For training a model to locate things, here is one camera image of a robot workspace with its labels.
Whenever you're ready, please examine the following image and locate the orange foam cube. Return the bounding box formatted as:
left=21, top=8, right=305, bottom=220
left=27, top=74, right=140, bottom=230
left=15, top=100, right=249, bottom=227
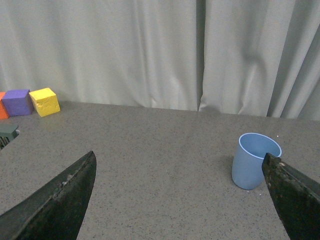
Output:
left=0, top=92, right=10, bottom=120

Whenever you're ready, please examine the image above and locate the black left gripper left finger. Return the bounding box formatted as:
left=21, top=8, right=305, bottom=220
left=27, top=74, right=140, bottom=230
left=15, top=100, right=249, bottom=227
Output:
left=0, top=151, right=97, bottom=240

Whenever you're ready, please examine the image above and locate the yellow foam cube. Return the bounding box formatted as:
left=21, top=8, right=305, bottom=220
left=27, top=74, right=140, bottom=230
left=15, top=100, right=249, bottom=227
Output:
left=29, top=87, right=61, bottom=117

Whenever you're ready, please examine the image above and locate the grey curtain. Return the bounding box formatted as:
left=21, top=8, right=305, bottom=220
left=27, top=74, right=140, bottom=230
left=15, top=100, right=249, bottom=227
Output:
left=0, top=0, right=320, bottom=120

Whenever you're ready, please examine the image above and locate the purple foam cube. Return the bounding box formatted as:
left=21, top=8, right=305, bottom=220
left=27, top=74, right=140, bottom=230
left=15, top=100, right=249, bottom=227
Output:
left=2, top=89, right=34, bottom=117

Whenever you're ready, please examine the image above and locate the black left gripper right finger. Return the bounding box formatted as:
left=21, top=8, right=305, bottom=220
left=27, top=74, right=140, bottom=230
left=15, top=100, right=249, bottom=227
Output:
left=262, top=153, right=320, bottom=240

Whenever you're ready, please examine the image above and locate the grey-green slotted basket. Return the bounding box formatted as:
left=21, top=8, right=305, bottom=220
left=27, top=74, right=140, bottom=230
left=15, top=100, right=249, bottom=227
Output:
left=0, top=123, right=19, bottom=150

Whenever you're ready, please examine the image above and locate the blue plastic cup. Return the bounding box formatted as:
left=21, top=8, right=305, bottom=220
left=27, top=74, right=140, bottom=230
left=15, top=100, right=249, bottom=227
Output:
left=231, top=132, right=282, bottom=190

